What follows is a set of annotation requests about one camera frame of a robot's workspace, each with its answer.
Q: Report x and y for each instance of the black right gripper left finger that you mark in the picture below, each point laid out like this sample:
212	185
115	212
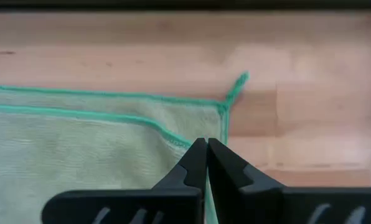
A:
126	205

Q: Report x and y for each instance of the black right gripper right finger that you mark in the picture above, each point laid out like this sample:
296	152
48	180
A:
266	205

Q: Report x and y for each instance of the pale green microfiber towel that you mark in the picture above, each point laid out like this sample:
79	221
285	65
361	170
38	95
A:
79	155

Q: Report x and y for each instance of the black aluminium table frame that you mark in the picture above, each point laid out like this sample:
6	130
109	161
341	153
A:
173	4

